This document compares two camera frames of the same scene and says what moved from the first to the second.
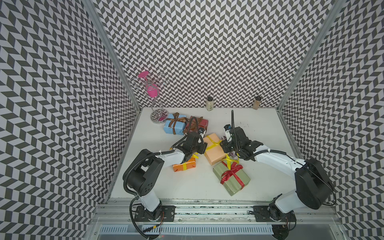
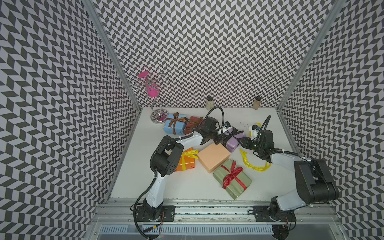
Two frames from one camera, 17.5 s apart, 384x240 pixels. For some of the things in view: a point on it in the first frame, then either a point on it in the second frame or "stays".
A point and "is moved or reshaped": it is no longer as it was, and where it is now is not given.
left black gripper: (202, 148) → (220, 137)
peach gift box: (214, 153) is moved or reshaped
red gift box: (195, 123) stays
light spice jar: (210, 104) stays
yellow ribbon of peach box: (228, 158) → (264, 168)
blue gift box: (175, 124) stays
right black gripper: (225, 146) → (246, 141)
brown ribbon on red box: (193, 125) stays
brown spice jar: (256, 103) stays
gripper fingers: (228, 128) → (254, 132)
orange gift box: (191, 163) stays
